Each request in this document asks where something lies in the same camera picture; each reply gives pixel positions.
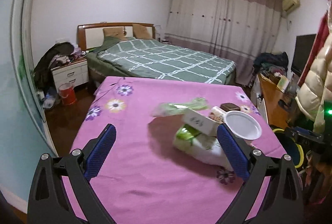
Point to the bed with green sheet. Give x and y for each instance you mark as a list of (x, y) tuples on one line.
[(160, 63)]

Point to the green checked quilt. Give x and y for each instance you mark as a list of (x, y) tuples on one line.
[(168, 60)]

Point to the green tissue pack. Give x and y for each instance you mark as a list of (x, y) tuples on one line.
[(171, 109)]

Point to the air conditioner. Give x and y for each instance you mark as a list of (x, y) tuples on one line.
[(290, 5)]

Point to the white illustrated box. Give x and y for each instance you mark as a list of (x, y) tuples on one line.
[(200, 122)]

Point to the right brown pillow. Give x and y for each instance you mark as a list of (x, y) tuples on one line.
[(141, 32)]

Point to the brown wallet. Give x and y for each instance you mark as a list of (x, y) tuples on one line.
[(229, 107)]

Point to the dark clothes on nightstand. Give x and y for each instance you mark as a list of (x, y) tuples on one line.
[(57, 55)]

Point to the pink floral tablecloth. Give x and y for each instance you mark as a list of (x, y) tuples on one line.
[(145, 179)]

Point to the yellow rimmed blue trash bin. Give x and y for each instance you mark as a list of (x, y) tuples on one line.
[(291, 147)]

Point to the pile of clothes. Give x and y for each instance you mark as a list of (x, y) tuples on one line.
[(270, 63)]

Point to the red bucket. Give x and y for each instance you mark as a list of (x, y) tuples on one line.
[(67, 94)]

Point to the black television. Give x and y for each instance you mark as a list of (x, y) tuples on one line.
[(303, 46)]

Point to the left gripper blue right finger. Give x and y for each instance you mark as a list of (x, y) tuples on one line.
[(237, 159)]

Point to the white pill bottle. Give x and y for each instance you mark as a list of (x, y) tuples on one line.
[(217, 114)]

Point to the white nightstand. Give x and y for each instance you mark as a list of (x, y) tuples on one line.
[(75, 73)]

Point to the green white plastic bag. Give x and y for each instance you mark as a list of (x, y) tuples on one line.
[(200, 146)]

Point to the cream puffer jacket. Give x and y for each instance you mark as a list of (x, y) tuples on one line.
[(317, 88)]

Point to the white purple curtain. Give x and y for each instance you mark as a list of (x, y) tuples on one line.
[(237, 30)]

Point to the left brown pillow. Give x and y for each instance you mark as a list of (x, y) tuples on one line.
[(116, 32)]

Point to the red garment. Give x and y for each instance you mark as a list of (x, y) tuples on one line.
[(321, 36)]

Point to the brown pillow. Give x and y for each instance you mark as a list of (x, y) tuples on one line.
[(116, 32), (141, 32)]

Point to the wooden headboard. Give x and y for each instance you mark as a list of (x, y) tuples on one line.
[(91, 36)]

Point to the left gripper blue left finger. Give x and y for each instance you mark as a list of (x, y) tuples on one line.
[(97, 150)]

